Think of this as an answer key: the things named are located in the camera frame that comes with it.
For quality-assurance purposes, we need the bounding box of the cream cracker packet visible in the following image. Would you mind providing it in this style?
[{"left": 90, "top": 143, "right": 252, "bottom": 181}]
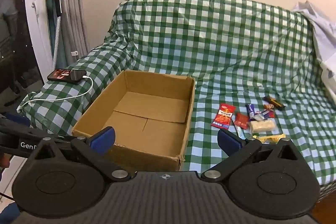
[{"left": 249, "top": 120, "right": 277, "bottom": 134}]

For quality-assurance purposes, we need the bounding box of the blue white stick packet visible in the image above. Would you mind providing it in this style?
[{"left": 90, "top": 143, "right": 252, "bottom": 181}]
[{"left": 231, "top": 119, "right": 246, "bottom": 139}]

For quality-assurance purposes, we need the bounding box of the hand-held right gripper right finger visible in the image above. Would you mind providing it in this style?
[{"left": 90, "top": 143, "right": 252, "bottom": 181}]
[{"left": 201, "top": 129, "right": 302, "bottom": 183}]

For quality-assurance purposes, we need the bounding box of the phone holder stand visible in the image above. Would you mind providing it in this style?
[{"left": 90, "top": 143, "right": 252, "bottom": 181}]
[{"left": 43, "top": 0, "right": 90, "bottom": 65}]

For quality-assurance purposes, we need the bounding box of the tall purple snack packet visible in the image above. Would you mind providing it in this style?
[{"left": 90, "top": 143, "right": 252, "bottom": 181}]
[{"left": 246, "top": 104, "right": 263, "bottom": 121}]

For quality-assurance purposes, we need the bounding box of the white charging cable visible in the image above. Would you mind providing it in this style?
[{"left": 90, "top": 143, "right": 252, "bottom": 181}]
[{"left": 22, "top": 75, "right": 94, "bottom": 109}]

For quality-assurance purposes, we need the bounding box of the small red snack packet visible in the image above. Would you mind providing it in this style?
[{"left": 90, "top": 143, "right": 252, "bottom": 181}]
[{"left": 234, "top": 112, "right": 249, "bottom": 129}]

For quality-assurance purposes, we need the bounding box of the white crumpled cloth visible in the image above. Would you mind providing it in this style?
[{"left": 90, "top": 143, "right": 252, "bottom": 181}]
[{"left": 292, "top": 0, "right": 336, "bottom": 65}]

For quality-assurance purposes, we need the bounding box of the brown cardboard box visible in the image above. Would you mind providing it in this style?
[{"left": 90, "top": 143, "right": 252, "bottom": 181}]
[{"left": 71, "top": 69, "right": 196, "bottom": 172}]

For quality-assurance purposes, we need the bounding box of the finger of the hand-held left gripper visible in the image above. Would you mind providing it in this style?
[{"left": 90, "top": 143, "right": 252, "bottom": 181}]
[{"left": 0, "top": 113, "right": 86, "bottom": 144}]

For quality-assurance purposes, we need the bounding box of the black yellow snack packet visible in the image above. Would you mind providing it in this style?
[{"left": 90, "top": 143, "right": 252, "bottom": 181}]
[{"left": 264, "top": 96, "right": 286, "bottom": 111}]

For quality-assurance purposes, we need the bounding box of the green checked blanket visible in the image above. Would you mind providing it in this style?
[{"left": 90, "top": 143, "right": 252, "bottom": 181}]
[{"left": 17, "top": 0, "right": 336, "bottom": 186}]

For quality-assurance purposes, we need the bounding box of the braided gooseneck cable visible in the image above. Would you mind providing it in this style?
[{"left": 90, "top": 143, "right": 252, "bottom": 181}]
[{"left": 52, "top": 15, "right": 63, "bottom": 72}]

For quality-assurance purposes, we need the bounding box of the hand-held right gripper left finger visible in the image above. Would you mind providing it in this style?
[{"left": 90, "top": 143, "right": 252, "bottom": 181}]
[{"left": 31, "top": 126, "right": 133, "bottom": 183}]

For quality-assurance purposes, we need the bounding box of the purple chocolate packet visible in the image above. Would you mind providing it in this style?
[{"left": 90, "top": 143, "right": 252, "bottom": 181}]
[{"left": 259, "top": 109, "right": 275, "bottom": 119}]

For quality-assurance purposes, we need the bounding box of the black smartphone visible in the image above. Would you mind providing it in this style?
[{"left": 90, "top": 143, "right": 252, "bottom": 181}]
[{"left": 47, "top": 69, "right": 87, "bottom": 85}]

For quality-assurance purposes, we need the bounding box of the white window frame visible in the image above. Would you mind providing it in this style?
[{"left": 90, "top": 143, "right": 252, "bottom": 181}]
[{"left": 24, "top": 0, "right": 54, "bottom": 79}]

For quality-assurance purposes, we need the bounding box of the white patterned pillow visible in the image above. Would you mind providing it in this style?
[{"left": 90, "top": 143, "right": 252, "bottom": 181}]
[{"left": 320, "top": 60, "right": 336, "bottom": 102}]

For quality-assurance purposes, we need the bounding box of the large red snack packet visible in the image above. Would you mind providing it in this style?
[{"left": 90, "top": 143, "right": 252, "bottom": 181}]
[{"left": 211, "top": 103, "right": 236, "bottom": 129}]

